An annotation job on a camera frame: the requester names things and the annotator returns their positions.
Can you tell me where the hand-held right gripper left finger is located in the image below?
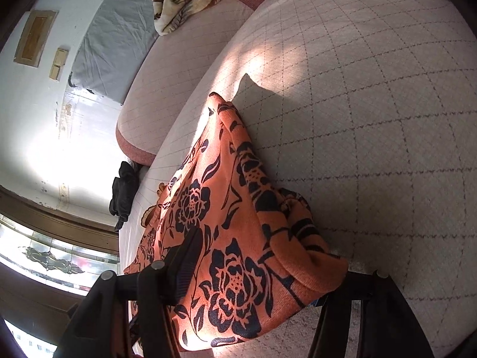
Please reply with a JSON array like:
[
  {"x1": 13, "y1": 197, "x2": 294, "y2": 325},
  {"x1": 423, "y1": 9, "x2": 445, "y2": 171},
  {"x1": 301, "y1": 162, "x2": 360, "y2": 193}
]
[{"x1": 56, "y1": 227, "x2": 204, "y2": 358}]

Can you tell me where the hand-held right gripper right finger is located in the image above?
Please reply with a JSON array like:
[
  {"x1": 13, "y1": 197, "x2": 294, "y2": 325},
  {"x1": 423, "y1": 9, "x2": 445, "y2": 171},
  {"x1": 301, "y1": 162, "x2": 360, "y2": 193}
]
[{"x1": 307, "y1": 268, "x2": 435, "y2": 358}]

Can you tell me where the orange floral long-sleeved shirt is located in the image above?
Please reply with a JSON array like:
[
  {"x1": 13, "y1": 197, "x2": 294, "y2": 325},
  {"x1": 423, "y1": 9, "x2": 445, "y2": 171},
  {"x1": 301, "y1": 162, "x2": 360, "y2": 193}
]
[{"x1": 123, "y1": 91, "x2": 349, "y2": 352}]

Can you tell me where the black garment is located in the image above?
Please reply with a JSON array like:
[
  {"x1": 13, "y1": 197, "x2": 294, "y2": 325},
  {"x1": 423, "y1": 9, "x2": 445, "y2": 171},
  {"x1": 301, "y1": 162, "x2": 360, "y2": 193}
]
[{"x1": 109, "y1": 161, "x2": 141, "y2": 231}]

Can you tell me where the stained-glass window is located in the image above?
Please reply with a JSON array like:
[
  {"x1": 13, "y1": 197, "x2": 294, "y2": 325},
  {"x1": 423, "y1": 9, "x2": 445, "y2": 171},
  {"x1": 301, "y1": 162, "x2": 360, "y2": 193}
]
[{"x1": 0, "y1": 212, "x2": 120, "y2": 355}]

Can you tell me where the pink quilted bolster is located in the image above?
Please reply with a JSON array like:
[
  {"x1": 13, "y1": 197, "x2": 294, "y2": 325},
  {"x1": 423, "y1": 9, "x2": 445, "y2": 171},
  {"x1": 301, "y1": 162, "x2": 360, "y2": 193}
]
[{"x1": 116, "y1": 0, "x2": 273, "y2": 167}]

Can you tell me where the pale quilted bed cover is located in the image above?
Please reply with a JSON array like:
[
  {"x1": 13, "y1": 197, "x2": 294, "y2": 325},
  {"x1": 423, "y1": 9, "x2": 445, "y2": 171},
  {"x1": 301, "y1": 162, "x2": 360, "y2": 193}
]
[{"x1": 118, "y1": 0, "x2": 477, "y2": 358}]

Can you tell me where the grey pillow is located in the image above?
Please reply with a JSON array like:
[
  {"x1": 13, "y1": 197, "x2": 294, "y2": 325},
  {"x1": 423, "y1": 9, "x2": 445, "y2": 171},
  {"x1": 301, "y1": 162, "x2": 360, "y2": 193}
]
[{"x1": 68, "y1": 0, "x2": 159, "y2": 105}]

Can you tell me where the wooden window frame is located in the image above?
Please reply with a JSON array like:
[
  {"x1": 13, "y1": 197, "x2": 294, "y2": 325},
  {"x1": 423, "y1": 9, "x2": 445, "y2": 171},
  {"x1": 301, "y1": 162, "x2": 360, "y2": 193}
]
[{"x1": 0, "y1": 184, "x2": 123, "y2": 344}]

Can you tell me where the beige wall switch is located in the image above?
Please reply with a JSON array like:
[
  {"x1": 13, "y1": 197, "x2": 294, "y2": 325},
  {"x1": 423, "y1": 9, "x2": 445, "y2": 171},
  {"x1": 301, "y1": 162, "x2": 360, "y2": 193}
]
[{"x1": 49, "y1": 48, "x2": 71, "y2": 82}]

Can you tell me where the wooden framed wall panel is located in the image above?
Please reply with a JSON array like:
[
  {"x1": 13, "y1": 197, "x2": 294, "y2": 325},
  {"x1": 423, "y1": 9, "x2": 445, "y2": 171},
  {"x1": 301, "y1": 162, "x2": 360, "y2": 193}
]
[{"x1": 14, "y1": 9, "x2": 59, "y2": 69}]

